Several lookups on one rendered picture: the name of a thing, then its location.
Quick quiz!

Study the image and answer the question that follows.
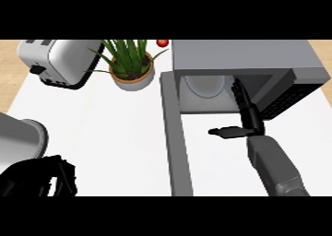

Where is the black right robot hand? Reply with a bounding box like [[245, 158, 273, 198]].
[[207, 77, 267, 140]]

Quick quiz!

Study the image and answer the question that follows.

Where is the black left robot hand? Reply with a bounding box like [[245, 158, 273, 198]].
[[0, 155, 78, 197]]

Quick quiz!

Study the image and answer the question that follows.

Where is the grey microwave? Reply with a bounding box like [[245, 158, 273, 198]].
[[171, 40, 332, 121]]

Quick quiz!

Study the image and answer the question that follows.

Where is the grey microwave door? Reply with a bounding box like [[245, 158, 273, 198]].
[[159, 71, 195, 197]]

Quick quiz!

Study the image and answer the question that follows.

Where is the potted green plant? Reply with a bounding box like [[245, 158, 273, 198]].
[[84, 40, 170, 92]]

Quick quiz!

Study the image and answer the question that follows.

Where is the silver toaster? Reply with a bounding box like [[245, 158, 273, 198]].
[[18, 40, 106, 90]]

